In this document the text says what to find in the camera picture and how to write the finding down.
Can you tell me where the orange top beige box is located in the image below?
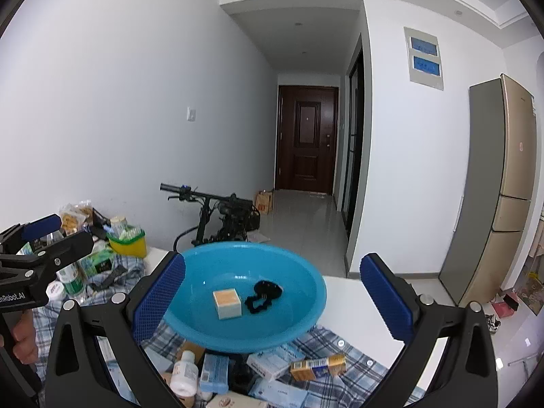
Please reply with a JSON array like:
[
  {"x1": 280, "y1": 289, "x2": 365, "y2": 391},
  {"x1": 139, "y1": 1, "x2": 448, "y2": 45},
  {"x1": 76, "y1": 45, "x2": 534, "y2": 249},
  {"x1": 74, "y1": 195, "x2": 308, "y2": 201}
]
[{"x1": 213, "y1": 288, "x2": 242, "y2": 320}]

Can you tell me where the black fuzzy scrunchie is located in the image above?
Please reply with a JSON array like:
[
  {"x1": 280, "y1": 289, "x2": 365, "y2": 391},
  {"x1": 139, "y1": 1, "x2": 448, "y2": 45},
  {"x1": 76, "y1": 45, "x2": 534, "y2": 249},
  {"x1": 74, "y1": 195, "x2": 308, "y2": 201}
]
[{"x1": 244, "y1": 280, "x2": 283, "y2": 314}]

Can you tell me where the white tissue pack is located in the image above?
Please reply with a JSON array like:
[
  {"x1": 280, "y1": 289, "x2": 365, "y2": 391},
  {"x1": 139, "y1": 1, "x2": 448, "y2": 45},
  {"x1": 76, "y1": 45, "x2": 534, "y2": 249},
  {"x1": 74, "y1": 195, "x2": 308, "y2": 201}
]
[{"x1": 206, "y1": 391, "x2": 268, "y2": 408}]

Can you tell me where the person left hand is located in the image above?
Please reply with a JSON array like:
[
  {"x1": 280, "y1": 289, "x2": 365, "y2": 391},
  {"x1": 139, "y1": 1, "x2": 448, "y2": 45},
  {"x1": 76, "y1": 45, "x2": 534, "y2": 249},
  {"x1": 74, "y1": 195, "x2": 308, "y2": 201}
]
[{"x1": 5, "y1": 309, "x2": 39, "y2": 365}]

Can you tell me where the clear water bottle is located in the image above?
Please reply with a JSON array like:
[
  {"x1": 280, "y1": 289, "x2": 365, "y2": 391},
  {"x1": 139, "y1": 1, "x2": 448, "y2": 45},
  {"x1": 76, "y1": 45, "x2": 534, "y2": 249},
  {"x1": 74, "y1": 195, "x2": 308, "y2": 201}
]
[{"x1": 56, "y1": 244, "x2": 84, "y2": 298}]

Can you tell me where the snack bags pile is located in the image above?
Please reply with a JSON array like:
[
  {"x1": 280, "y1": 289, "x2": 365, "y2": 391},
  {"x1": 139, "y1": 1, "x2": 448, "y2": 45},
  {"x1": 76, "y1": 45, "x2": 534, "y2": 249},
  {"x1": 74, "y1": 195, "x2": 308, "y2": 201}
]
[{"x1": 59, "y1": 200, "x2": 109, "y2": 239}]

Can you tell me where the green tea box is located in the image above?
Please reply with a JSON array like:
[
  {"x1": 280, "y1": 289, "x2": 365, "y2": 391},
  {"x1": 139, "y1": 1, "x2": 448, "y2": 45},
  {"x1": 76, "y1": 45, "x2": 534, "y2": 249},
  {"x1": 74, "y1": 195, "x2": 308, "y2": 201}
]
[{"x1": 79, "y1": 247, "x2": 114, "y2": 279}]

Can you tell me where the yellow green container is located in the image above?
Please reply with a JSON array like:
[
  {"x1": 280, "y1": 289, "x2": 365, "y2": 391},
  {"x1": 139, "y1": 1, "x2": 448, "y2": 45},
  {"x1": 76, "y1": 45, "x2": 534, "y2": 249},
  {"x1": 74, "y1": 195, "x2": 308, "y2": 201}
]
[{"x1": 107, "y1": 226, "x2": 148, "y2": 259}]

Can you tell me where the white plastic bottle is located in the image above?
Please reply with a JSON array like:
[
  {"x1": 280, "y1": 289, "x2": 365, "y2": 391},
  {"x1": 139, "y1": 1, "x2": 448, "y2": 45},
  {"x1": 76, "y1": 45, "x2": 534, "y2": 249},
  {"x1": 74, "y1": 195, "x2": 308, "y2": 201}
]
[{"x1": 170, "y1": 350, "x2": 198, "y2": 398}]

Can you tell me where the blue tissue pack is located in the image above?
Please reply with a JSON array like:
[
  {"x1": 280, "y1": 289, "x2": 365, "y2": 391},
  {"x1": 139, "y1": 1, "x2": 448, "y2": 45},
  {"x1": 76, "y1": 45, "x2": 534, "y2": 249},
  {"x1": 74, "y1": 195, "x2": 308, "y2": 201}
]
[{"x1": 199, "y1": 353, "x2": 229, "y2": 394}]

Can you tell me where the blue plastic basin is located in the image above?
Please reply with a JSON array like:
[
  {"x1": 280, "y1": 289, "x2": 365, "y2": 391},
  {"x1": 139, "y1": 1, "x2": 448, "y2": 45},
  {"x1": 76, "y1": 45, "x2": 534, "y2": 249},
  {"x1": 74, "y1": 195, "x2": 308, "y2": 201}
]
[{"x1": 163, "y1": 240, "x2": 328, "y2": 355}]

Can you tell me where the black square case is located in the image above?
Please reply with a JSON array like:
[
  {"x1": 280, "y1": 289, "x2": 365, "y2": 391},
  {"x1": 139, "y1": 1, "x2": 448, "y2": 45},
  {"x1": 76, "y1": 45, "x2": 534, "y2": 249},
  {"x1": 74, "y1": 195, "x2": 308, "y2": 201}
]
[{"x1": 228, "y1": 355, "x2": 257, "y2": 395}]

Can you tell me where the blue plaid cloth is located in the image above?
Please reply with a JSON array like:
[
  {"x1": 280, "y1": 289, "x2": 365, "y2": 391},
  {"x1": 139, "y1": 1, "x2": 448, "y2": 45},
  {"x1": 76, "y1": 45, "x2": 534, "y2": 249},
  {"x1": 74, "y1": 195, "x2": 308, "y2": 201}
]
[{"x1": 31, "y1": 254, "x2": 426, "y2": 408}]

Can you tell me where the black bicycle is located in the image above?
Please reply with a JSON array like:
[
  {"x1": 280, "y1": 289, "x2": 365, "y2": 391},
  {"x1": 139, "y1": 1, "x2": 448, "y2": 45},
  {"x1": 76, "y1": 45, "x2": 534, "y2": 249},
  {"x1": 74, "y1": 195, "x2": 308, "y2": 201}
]
[{"x1": 159, "y1": 182, "x2": 261, "y2": 252}]

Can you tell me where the white Raison box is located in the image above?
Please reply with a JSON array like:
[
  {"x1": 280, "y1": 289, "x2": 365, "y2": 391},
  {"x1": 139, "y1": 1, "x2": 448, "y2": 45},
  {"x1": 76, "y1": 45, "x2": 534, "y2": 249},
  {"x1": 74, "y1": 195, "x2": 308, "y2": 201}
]
[{"x1": 246, "y1": 343, "x2": 305, "y2": 381}]

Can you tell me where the light blue wipes pack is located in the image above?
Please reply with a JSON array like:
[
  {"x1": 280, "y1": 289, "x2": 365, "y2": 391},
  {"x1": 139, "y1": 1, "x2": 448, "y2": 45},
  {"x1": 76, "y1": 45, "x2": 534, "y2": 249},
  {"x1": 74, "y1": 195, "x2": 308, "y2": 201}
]
[{"x1": 248, "y1": 378, "x2": 308, "y2": 408}]

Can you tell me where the gold grey refrigerator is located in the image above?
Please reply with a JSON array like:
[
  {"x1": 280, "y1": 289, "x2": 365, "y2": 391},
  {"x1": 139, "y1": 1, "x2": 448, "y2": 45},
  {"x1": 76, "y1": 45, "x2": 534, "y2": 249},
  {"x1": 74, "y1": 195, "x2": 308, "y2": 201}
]
[{"x1": 439, "y1": 75, "x2": 537, "y2": 307}]

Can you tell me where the dark brown entry door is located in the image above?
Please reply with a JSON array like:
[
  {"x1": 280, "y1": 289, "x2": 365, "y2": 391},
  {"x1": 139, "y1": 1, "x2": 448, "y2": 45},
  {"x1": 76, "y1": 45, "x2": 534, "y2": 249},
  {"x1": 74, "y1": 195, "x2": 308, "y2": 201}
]
[{"x1": 275, "y1": 85, "x2": 338, "y2": 195}]

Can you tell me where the white wall switch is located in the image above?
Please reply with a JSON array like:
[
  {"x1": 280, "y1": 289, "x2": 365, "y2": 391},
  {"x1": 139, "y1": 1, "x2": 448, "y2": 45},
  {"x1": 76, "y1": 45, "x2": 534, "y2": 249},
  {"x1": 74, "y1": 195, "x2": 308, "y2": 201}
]
[{"x1": 186, "y1": 107, "x2": 197, "y2": 122}]

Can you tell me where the grey wall electrical panel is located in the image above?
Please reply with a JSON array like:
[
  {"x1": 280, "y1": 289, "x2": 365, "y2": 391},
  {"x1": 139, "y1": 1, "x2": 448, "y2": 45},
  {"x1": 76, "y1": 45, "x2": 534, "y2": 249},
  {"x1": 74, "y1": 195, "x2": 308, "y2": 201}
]
[{"x1": 404, "y1": 27, "x2": 443, "y2": 90}]

